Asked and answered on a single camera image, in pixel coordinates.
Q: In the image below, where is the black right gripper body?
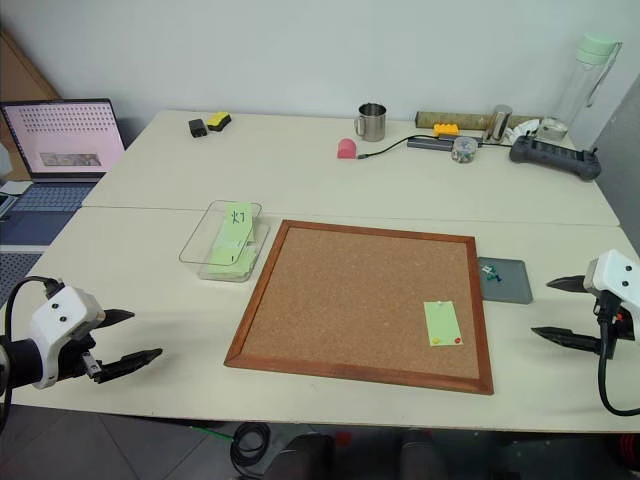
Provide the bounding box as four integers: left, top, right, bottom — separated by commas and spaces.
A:
587, 291, 640, 359

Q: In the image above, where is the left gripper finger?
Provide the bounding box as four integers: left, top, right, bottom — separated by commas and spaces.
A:
96, 347, 164, 386
97, 308, 137, 330

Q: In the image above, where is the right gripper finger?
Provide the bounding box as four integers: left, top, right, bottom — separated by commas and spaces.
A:
530, 325, 604, 357
545, 273, 589, 297

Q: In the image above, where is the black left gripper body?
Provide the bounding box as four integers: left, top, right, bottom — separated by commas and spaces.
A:
51, 319, 110, 385

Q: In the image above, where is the grey perforated panel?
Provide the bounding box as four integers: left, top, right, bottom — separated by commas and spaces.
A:
0, 251, 44, 312

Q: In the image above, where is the blank green paper note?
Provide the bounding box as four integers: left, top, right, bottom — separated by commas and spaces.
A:
423, 299, 464, 348

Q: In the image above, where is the light green paper label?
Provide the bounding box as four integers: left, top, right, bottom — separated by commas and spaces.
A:
214, 201, 257, 247

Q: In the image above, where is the clear jar of pins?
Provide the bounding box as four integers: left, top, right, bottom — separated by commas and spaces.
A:
450, 135, 479, 165

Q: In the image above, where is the wood framed cork board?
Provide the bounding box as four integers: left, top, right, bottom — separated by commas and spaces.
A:
223, 218, 496, 397

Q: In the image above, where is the small dark grey tray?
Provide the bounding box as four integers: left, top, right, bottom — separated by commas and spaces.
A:
476, 256, 535, 306

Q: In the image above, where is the clear plastic box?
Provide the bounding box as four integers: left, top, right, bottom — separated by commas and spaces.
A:
177, 199, 272, 284

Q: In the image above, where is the stack of green notes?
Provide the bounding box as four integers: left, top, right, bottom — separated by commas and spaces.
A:
201, 233, 262, 279

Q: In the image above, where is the grey partition panel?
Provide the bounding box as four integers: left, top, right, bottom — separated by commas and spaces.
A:
568, 73, 640, 227

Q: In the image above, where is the steel cylinder container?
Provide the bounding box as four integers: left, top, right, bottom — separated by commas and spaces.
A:
483, 104, 515, 144

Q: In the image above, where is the open laptop computer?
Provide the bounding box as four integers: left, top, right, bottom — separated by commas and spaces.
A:
0, 97, 128, 247

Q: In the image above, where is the grey usb hub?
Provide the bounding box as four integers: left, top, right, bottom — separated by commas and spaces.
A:
406, 135, 484, 151

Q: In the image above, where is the clear bottle green lid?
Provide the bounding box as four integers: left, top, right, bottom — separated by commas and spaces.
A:
555, 32, 624, 147

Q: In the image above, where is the yellow sponge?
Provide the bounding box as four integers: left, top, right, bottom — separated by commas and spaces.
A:
206, 111, 235, 134

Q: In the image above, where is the stainless steel mug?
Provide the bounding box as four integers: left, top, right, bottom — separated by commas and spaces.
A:
354, 102, 389, 143

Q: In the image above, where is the brown cardboard sheet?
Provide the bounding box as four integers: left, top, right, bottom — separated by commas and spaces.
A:
0, 28, 64, 182

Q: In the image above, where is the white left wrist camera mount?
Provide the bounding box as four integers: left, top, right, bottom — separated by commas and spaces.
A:
27, 285, 107, 390

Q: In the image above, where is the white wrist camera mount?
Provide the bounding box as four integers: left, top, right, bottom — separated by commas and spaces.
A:
583, 248, 640, 342
27, 285, 107, 390

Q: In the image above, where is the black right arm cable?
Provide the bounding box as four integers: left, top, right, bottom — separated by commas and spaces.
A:
592, 293, 640, 418

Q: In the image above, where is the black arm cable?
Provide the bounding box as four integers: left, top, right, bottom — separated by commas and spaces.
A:
0, 275, 67, 437
592, 293, 640, 418

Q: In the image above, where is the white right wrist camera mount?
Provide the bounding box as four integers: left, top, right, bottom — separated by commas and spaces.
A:
583, 248, 640, 342

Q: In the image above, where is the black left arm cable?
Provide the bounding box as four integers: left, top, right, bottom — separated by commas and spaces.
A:
0, 275, 67, 437

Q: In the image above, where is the thin green cable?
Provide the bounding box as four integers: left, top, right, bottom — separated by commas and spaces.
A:
188, 423, 236, 442

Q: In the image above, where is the coiled black cable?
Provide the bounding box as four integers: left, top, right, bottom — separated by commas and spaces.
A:
229, 421, 274, 475

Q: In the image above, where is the black usb cable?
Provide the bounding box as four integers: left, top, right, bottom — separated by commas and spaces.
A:
356, 134, 417, 161

